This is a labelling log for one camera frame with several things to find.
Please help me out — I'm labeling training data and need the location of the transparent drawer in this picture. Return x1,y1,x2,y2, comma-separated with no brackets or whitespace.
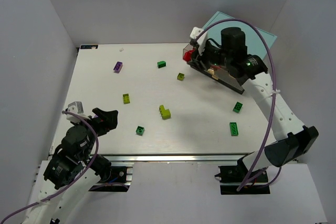
182,44,209,71

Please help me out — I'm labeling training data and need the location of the red long lego brick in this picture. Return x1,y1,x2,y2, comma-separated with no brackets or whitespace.
183,50,194,62

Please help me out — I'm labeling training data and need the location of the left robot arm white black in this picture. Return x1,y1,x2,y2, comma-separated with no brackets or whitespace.
24,108,118,223

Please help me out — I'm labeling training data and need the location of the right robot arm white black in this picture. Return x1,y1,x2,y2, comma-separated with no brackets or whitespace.
187,27,319,180

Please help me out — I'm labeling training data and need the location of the lime rectangular lego brick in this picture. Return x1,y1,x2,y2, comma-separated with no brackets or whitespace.
122,93,130,104

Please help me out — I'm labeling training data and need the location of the dark green square lego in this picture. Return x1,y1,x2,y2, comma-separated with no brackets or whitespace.
136,126,145,136

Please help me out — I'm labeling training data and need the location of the lime small lego brick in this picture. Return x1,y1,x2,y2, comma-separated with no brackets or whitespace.
177,73,185,81

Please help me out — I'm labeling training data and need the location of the purple lego brick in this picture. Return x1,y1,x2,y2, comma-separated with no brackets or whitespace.
113,61,123,73

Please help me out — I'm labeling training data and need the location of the green lego near right gripper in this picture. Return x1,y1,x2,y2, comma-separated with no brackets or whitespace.
233,102,243,113

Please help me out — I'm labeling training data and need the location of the lime L-shaped lego brick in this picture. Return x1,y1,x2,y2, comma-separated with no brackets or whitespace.
159,105,171,120

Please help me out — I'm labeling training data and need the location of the green lego brick top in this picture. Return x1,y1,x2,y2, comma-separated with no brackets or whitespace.
157,61,166,68

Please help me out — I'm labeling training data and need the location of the green long lego brick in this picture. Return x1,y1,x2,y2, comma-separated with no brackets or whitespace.
229,122,239,136

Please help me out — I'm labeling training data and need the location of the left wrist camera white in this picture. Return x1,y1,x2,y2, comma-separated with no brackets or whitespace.
62,101,90,125

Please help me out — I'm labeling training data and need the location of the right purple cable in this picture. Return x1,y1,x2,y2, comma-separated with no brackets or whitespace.
191,18,281,192

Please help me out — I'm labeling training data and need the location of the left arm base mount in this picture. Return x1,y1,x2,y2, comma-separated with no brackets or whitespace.
89,156,134,193

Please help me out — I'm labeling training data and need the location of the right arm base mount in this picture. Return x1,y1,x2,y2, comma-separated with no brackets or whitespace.
214,162,271,195

